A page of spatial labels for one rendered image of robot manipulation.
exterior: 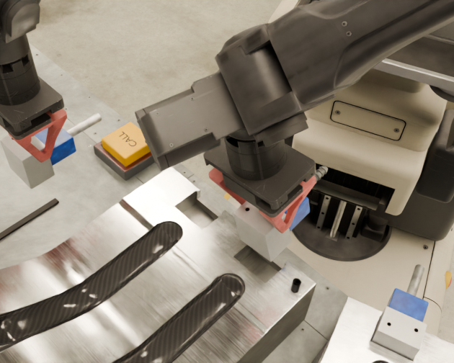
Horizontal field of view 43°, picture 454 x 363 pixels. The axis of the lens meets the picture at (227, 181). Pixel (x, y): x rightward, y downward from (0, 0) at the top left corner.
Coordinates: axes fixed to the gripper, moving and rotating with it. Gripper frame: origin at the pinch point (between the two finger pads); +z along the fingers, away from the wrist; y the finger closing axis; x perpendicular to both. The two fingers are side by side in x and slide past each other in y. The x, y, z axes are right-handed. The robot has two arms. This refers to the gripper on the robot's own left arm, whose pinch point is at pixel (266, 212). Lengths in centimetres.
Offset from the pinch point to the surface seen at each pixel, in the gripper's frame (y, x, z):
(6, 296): -14.2, -26.3, -0.6
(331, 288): 4.5, 5.3, 19.0
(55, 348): -5.8, -26.0, 0.8
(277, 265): 0.7, -0.4, 9.9
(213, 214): -10.6, -0.5, 8.7
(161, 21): -164, 93, 91
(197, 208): -13.4, -1.1, 9.0
